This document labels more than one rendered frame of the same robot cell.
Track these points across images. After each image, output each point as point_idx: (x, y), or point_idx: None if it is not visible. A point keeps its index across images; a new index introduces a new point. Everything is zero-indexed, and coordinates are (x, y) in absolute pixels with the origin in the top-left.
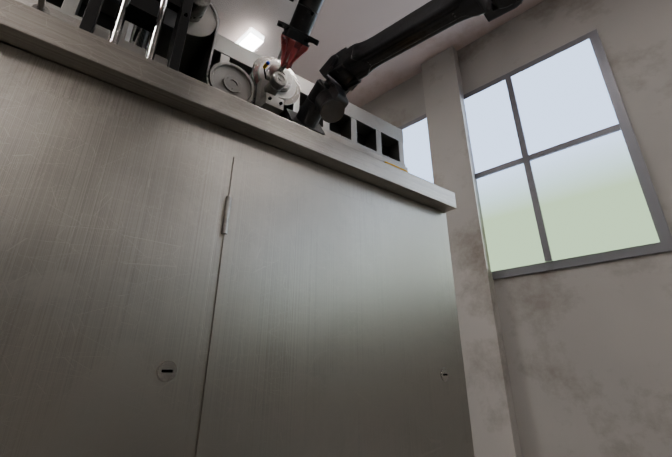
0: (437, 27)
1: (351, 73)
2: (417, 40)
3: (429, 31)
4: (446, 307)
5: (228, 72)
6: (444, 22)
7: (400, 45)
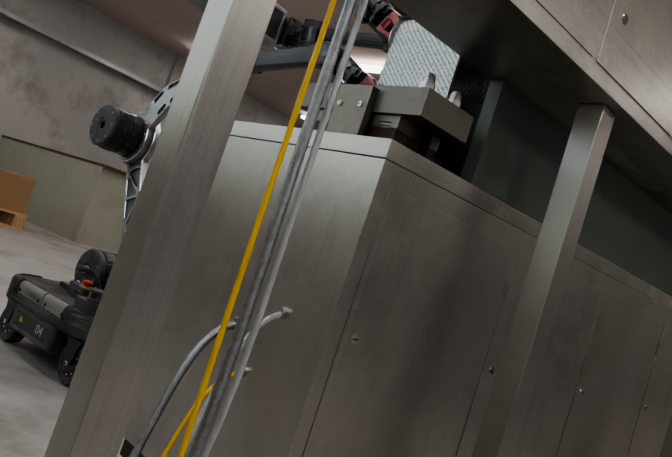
0: (265, 69)
1: (322, 65)
2: (275, 68)
3: (269, 69)
4: None
5: None
6: (262, 70)
7: (286, 68)
